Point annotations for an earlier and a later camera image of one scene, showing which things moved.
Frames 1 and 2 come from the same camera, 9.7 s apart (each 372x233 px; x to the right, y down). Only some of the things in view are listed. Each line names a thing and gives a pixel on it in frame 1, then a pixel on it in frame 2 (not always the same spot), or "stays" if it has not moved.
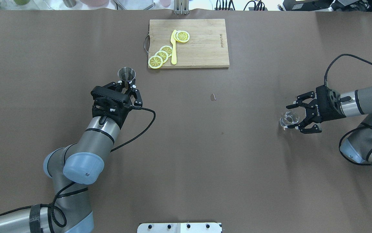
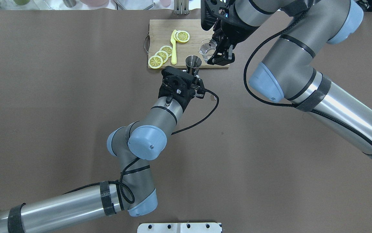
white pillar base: x=180 y=227 stays
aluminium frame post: x=181 y=7 stays
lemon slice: x=182 y=36 stays
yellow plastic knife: x=173 y=61 stays
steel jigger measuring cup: x=126 y=74 → x=193 y=63
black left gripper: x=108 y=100 → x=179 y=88
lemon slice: x=168 y=49 stays
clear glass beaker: x=289 y=118 → x=207 y=48
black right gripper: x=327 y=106 → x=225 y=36
